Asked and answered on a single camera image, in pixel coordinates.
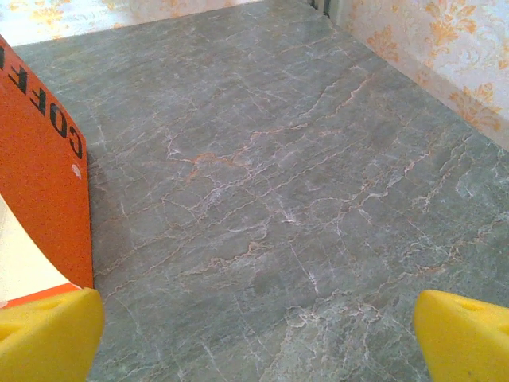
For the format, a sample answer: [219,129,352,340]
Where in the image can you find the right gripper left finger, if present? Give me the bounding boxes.
[0,288,106,382]

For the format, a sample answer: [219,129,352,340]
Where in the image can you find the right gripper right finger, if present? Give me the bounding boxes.
[413,289,509,382]

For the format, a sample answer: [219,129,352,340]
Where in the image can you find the orange coffee filter box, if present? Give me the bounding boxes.
[0,33,95,310]

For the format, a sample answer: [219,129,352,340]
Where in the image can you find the aluminium frame post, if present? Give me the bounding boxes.
[308,0,347,25]

